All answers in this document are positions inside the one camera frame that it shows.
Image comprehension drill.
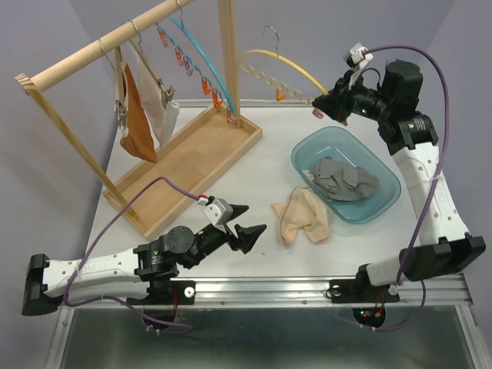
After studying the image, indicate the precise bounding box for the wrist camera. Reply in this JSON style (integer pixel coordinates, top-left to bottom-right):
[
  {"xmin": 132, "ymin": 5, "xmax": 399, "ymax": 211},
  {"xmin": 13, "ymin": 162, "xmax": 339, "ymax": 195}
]
[
  {"xmin": 344, "ymin": 43, "xmax": 374, "ymax": 84},
  {"xmin": 197, "ymin": 194, "xmax": 233, "ymax": 231}
]

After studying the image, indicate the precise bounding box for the blue plastic clip hanger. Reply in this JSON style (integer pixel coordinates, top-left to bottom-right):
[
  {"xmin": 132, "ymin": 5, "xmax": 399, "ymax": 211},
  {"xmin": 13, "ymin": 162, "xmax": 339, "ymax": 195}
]
[{"xmin": 155, "ymin": 14, "xmax": 237, "ymax": 124}]

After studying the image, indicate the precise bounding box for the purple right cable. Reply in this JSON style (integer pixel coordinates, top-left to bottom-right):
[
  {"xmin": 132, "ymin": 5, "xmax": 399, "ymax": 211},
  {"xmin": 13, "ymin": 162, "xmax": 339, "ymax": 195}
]
[{"xmin": 334, "ymin": 45, "xmax": 450, "ymax": 334}]

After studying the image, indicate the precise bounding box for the grey underwear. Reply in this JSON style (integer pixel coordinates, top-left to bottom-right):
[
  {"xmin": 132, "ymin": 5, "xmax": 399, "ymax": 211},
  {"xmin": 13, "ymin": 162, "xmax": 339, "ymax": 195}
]
[
  {"xmin": 309, "ymin": 157, "xmax": 359, "ymax": 194},
  {"xmin": 326, "ymin": 166, "xmax": 380, "ymax": 201}
]

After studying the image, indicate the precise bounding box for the yellow plastic clip hanger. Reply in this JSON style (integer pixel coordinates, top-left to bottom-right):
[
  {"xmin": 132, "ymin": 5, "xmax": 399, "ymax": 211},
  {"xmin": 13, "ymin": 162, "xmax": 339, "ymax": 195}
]
[{"xmin": 238, "ymin": 25, "xmax": 328, "ymax": 118}]

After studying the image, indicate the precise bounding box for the beige underwear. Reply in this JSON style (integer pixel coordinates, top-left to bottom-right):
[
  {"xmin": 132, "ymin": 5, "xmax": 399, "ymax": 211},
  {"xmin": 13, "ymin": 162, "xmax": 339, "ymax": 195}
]
[{"xmin": 271, "ymin": 187, "xmax": 333, "ymax": 245}]

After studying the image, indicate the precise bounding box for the brown underwear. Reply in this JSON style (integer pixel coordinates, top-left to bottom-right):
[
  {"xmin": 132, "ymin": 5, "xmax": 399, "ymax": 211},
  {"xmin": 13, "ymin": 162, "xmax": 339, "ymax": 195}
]
[{"xmin": 120, "ymin": 65, "xmax": 157, "ymax": 163}]

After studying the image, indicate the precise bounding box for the wooden clamp hanger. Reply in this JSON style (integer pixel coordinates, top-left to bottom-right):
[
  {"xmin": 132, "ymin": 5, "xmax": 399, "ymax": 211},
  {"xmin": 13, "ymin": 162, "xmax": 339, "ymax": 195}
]
[
  {"xmin": 98, "ymin": 38, "xmax": 129, "ymax": 138},
  {"xmin": 129, "ymin": 20, "xmax": 175, "ymax": 108}
]

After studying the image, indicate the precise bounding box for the aluminium mounting rail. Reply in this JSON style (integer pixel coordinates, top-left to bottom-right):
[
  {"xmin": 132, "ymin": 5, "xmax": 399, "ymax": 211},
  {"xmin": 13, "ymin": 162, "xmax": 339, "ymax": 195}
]
[{"xmin": 68, "ymin": 274, "xmax": 473, "ymax": 308}]

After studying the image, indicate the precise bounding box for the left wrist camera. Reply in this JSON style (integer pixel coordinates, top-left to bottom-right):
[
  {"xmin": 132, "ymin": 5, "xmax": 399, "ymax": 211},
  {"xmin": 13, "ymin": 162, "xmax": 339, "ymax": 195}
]
[{"xmin": 197, "ymin": 194, "xmax": 233, "ymax": 231}]

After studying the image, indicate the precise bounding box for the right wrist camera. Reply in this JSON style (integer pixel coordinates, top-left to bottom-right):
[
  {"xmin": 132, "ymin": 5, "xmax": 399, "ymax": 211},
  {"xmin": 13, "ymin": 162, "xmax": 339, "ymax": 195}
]
[{"xmin": 344, "ymin": 43, "xmax": 374, "ymax": 84}]

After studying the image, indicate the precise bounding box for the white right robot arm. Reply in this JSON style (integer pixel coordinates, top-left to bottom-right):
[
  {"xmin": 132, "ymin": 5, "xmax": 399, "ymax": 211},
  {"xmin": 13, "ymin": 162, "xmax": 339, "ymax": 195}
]
[{"xmin": 313, "ymin": 60, "xmax": 486, "ymax": 304}]

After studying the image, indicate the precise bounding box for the wooden clothes rack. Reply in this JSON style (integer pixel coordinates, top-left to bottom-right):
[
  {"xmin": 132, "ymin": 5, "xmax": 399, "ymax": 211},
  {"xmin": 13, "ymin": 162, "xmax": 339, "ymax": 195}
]
[{"xmin": 15, "ymin": 0, "xmax": 264, "ymax": 243}]

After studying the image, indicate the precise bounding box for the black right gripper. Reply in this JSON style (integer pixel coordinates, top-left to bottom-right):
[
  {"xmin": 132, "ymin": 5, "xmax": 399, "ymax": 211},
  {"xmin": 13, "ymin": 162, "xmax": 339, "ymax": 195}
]
[{"xmin": 311, "ymin": 71, "xmax": 394, "ymax": 124}]

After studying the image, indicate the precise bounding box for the blue plastic tub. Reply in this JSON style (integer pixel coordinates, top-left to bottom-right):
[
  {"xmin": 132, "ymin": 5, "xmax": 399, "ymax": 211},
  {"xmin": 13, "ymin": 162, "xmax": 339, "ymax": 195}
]
[{"xmin": 291, "ymin": 127, "xmax": 401, "ymax": 224}]

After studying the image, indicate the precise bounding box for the white underwear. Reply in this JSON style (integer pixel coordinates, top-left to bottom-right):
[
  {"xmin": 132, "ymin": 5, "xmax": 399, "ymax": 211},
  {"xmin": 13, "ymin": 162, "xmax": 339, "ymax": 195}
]
[{"xmin": 135, "ymin": 52, "xmax": 180, "ymax": 148}]

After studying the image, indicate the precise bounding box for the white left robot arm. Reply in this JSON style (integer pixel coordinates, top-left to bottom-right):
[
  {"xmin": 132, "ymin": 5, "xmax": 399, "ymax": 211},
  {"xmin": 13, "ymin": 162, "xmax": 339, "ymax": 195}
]
[{"xmin": 21, "ymin": 199, "xmax": 267, "ymax": 316}]

